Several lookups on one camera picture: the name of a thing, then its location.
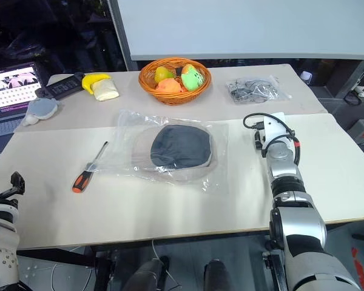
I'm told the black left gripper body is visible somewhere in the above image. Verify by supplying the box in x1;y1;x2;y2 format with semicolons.
0;171;26;198

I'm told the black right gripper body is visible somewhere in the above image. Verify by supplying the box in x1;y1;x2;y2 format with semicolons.
254;130;267;158

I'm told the dark grey cap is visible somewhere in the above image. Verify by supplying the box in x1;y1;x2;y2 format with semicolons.
130;124;219;182

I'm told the clear plastic bag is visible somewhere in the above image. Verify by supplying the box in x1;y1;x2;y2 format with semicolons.
92;109;231;193

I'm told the orange and black screwdriver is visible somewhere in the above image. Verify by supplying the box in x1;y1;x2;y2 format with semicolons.
72;141;109;194

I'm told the grey shark plush toy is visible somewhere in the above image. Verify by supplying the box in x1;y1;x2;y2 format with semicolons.
21;98;61;127

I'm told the green plush toy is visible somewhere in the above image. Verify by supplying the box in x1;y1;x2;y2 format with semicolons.
181;64;204;91

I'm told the open laptop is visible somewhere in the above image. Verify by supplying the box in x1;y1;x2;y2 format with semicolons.
0;62;45;157

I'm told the orange wicker basket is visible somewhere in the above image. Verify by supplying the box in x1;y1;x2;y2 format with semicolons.
138;58;212;106

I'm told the black handheld controller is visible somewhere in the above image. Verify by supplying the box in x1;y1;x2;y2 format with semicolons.
35;72;86;99

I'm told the orange plush toy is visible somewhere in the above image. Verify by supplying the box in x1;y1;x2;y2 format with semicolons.
155;78;187;93

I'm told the yellow green pear plush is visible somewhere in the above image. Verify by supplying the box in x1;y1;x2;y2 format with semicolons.
155;66;175;82

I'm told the yellow banana toy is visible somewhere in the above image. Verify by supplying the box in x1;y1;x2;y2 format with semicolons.
81;73;112;91

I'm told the cream bread toy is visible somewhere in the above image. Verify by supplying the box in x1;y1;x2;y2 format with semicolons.
90;78;120;101

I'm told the dark rounded shape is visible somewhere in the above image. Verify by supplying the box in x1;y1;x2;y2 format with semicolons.
130;256;170;291

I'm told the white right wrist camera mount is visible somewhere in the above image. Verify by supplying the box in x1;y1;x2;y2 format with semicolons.
262;111;295;152

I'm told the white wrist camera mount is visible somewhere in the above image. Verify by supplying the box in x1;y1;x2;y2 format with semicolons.
262;111;295;152
0;190;19;224

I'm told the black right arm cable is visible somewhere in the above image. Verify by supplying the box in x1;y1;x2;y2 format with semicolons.
243;113;303;166

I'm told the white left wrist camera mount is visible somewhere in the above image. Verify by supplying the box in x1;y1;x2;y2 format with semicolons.
0;190;19;224

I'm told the plastic bag of cables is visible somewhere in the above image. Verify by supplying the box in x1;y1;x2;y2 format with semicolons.
226;75;292;105

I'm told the whiteboard with grey frame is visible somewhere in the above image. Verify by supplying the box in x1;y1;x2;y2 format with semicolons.
107;0;364;72

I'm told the thin white cable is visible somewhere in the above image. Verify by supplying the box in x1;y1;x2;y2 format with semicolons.
151;238;167;262

